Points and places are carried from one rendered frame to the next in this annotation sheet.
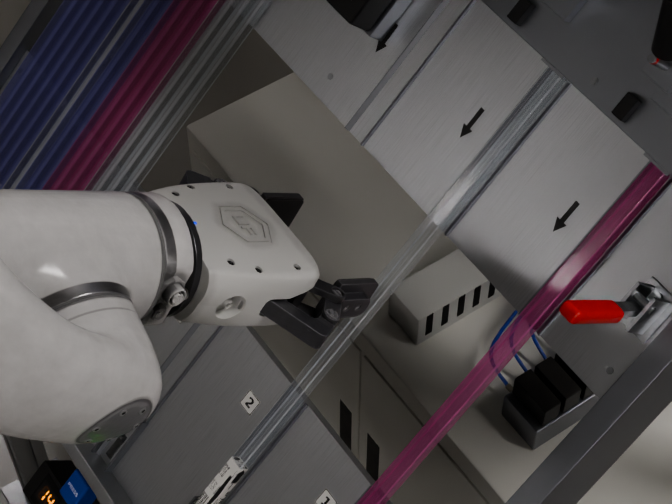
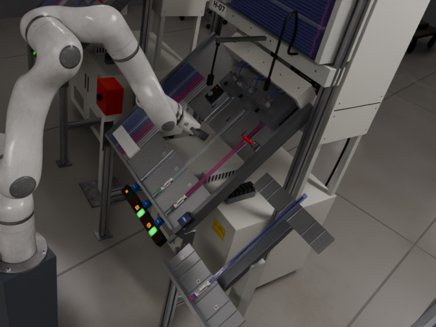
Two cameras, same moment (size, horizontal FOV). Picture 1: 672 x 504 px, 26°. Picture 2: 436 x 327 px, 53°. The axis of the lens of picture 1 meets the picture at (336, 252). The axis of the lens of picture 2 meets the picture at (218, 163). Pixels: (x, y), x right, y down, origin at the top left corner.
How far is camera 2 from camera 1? 0.82 m
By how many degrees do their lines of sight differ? 18
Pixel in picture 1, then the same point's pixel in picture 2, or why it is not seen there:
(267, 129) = (178, 145)
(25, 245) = not seen: hidden behind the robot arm
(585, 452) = (242, 170)
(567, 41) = (248, 100)
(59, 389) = (165, 109)
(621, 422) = (249, 165)
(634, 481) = (247, 213)
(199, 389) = (165, 167)
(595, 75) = (252, 106)
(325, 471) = (190, 179)
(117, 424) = (169, 125)
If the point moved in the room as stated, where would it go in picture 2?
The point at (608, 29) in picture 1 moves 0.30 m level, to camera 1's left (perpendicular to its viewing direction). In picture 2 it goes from (255, 98) to (179, 84)
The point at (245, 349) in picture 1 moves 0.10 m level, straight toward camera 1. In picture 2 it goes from (176, 159) to (177, 174)
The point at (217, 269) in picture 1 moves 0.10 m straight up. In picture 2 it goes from (185, 116) to (189, 91)
